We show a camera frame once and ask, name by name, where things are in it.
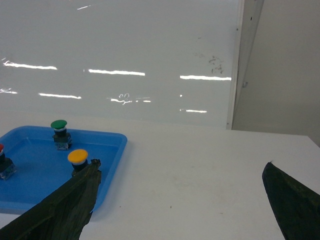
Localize green push button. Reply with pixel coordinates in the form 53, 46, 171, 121
50, 119, 72, 150

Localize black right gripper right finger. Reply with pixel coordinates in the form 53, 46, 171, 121
262, 162, 320, 240

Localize red push button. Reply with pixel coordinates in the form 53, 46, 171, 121
0, 143, 17, 181

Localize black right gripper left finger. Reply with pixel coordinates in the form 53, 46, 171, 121
0, 159, 102, 240

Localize yellow push button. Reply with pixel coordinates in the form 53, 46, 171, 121
67, 149, 88, 177

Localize white glossy back panel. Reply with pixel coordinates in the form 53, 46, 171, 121
0, 0, 241, 128

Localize blue plastic tray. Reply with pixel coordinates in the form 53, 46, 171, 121
0, 126, 128, 214

